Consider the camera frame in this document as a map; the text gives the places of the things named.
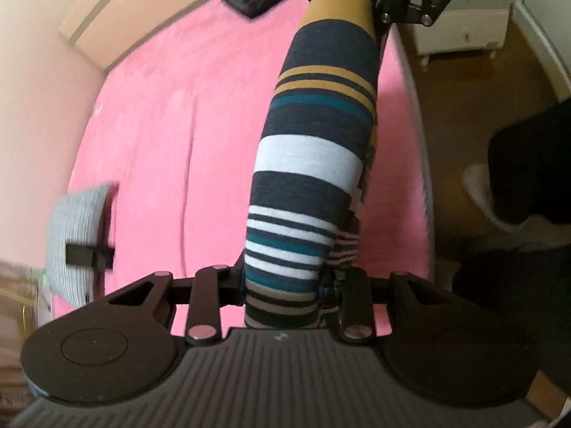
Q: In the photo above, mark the pink bed blanket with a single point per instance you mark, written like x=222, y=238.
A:
x=156, y=142

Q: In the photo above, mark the wooden furniture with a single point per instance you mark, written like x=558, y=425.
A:
x=18, y=290

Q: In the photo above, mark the beige wooden board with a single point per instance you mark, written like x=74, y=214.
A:
x=134, y=9

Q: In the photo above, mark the white dresser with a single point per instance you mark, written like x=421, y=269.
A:
x=464, y=31

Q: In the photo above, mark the white slipper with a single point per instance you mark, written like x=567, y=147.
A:
x=477, y=187

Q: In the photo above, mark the white door frame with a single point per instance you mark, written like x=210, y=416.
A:
x=546, y=31

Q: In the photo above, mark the striped knit garment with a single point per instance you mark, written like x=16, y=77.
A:
x=303, y=165

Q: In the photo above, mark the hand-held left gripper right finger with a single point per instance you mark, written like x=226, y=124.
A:
x=330, y=292

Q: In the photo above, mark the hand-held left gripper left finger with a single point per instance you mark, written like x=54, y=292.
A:
x=233, y=286

